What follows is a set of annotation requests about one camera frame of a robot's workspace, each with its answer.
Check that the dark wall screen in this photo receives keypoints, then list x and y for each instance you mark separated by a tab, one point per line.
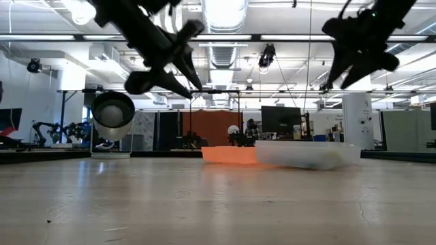
10	117

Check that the clear plastic supply box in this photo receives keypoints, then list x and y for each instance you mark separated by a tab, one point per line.
306	154

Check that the white round lamp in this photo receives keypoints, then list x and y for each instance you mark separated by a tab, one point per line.
233	129

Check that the black computer monitor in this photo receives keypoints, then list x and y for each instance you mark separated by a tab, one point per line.
281	119

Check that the orange partition panel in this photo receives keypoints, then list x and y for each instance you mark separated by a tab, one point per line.
211	126

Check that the white cylindrical spotlight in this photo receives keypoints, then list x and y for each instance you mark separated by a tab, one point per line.
112	115

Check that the round ceiling lamp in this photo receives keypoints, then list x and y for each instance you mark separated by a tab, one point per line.
81	12

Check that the silver ceiling duct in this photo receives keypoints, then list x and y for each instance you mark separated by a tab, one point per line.
223	20

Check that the person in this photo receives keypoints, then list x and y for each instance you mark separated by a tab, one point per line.
252	131

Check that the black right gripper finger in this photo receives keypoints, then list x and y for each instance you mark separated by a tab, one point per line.
378	64
337	34

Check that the orange plastic box lid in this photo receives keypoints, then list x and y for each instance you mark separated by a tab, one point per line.
228	154

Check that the grey partition panel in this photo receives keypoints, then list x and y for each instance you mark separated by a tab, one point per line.
405	131

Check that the black wall-mounted camera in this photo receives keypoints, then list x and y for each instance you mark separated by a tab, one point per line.
34	65

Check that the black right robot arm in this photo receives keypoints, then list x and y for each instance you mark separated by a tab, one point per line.
395	10

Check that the black metal stand frame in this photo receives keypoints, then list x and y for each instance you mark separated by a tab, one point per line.
214	91

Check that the black hanging ceiling camera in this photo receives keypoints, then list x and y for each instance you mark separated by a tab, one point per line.
267	56

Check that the black background robot arm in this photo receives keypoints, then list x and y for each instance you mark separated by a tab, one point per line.
73	131

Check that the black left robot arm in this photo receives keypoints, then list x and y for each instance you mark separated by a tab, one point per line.
119	17

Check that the white room column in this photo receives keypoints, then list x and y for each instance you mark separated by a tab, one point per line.
357	115

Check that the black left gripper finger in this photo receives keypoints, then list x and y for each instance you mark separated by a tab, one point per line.
143	81
190	64

